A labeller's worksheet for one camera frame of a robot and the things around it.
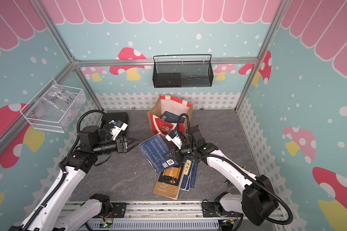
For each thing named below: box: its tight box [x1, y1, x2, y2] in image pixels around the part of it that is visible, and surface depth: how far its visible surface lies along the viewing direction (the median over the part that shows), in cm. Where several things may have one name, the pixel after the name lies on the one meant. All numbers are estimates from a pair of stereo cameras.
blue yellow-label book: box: [180, 157, 199, 192], surface depth 85 cm
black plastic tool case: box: [102, 112, 129, 141], surface depth 64 cm
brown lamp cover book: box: [152, 162, 187, 200], surface depth 81 cm
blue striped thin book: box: [160, 110, 186, 124], surface depth 105 cm
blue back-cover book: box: [137, 133, 179, 174], surface depth 72 cm
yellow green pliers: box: [224, 178, 234, 187], surface depth 84 cm
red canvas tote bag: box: [146, 95, 194, 137], surface depth 99 cm
